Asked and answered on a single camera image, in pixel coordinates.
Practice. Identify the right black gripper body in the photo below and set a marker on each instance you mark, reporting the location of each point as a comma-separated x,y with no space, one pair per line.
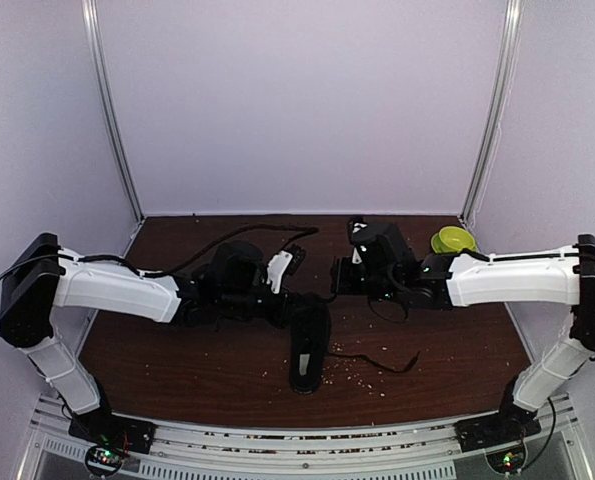
376,285

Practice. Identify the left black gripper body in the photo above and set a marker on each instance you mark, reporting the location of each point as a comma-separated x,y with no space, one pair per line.
237,303

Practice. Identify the black sneaker shoe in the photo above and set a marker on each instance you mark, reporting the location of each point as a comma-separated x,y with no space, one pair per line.
310,327

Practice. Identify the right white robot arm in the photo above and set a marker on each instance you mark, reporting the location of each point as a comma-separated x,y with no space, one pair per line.
565,275

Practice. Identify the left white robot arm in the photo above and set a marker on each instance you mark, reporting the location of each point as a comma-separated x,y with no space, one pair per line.
46,276

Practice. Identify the green bowl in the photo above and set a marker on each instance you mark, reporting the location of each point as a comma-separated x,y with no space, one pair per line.
452,239

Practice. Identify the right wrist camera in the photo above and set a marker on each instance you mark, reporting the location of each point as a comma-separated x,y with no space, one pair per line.
355,225

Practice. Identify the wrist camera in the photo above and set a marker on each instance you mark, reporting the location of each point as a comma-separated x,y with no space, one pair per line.
355,225
285,263

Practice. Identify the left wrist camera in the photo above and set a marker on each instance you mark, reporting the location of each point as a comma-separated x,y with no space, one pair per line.
285,263

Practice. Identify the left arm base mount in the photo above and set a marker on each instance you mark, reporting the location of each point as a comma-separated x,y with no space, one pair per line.
109,452

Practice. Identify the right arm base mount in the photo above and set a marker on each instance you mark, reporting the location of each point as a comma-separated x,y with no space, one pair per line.
503,442

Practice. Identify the front aluminium rail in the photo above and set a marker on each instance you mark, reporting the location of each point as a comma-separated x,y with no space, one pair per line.
418,450

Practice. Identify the right aluminium frame post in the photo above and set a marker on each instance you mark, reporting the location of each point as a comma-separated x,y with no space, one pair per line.
492,128

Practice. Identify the aluminium frame post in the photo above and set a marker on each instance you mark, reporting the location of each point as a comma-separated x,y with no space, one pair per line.
94,38
492,128

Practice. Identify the left aluminium frame post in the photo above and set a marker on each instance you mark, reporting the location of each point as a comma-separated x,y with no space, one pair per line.
94,38

